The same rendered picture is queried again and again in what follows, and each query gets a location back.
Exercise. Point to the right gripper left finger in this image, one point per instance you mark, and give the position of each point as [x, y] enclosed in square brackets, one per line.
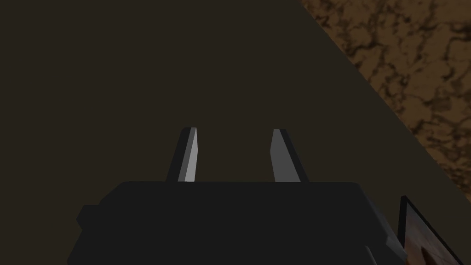
[187, 158]

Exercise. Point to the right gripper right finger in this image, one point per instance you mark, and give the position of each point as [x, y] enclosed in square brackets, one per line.
[285, 162]

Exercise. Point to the black framed picture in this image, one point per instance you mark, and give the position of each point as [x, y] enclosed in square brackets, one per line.
[423, 239]

